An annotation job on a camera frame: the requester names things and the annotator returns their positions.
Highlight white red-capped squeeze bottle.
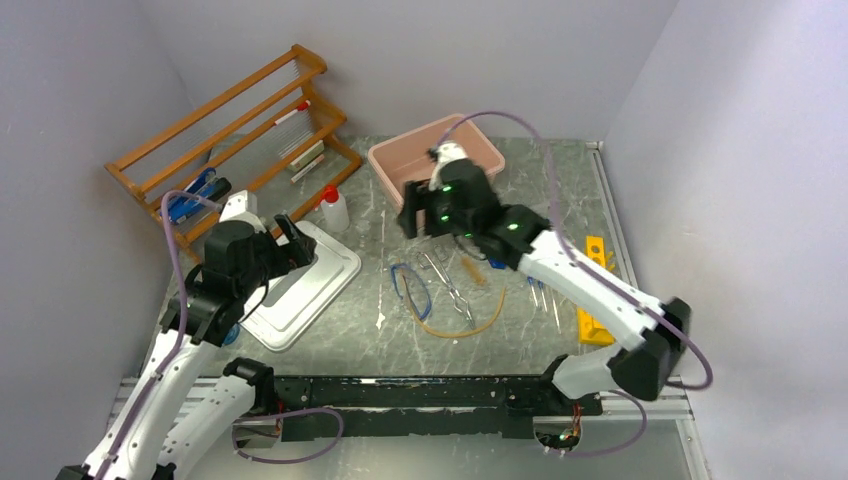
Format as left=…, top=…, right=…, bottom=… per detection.
left=319, top=185, right=350, bottom=232

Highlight brown test tube brush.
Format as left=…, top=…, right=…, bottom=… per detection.
left=461, top=256, right=487, bottom=286

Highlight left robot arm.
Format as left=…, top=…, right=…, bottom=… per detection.
left=57, top=214, right=316, bottom=479

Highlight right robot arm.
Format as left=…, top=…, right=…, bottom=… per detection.
left=397, top=159, right=691, bottom=414

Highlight pink plastic bin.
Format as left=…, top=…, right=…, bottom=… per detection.
left=368, top=113, right=505, bottom=213

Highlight white tray lid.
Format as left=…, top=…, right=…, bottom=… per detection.
left=241, top=221, right=362, bottom=352

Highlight blue white tape roll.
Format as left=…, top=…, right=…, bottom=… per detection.
left=222, top=324, right=241, bottom=346

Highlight white green eraser box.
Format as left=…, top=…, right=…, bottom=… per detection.
left=287, top=141, right=325, bottom=173

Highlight white pen on shelf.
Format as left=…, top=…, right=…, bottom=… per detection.
left=290, top=154, right=325, bottom=184

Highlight blue stapler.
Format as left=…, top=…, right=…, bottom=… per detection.
left=160, top=167, right=232, bottom=225

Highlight blue-capped test tube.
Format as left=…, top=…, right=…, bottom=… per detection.
left=536, top=280, right=549, bottom=312
left=527, top=276, right=539, bottom=309

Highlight metal crucible tongs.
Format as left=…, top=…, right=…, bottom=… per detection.
left=416, top=246, right=476, bottom=330

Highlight wooden shelf rack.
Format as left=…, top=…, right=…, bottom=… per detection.
left=104, top=44, right=363, bottom=227

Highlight tan rubber tube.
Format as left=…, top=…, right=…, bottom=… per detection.
left=401, top=288, right=507, bottom=340

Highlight yellow test tube rack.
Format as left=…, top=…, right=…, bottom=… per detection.
left=577, top=236, right=615, bottom=347

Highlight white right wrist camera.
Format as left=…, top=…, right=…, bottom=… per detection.
left=428, top=141, right=468, bottom=191

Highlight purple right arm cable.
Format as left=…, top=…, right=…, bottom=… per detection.
left=433, top=111, right=715, bottom=391

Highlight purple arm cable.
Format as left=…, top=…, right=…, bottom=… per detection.
left=94, top=190, right=223, bottom=480
left=433, top=111, right=715, bottom=391

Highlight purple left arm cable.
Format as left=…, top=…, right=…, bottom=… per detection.
left=94, top=190, right=223, bottom=480

